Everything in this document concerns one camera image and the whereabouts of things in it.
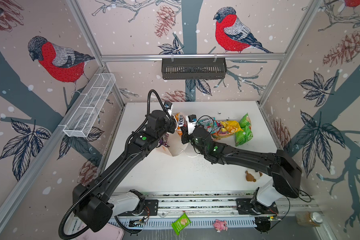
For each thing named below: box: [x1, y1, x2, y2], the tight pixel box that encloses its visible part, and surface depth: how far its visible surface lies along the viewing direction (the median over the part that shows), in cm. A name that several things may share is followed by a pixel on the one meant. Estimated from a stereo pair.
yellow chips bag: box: [220, 120, 244, 134], surface depth 99 cm
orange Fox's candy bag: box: [211, 130, 236, 140], surface depth 100 cm
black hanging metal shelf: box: [162, 60, 228, 80], surface depth 97 cm
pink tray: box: [71, 223, 125, 240], surface depth 66 cm
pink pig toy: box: [213, 219, 228, 233], surface depth 68 cm
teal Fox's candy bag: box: [197, 117, 218, 134], surface depth 105 cm
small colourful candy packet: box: [173, 112, 187, 137], surface depth 78 cm
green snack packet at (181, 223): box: [171, 212, 192, 236], surface depth 70 cm
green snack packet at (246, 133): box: [235, 113, 254, 147], surface depth 96 cm
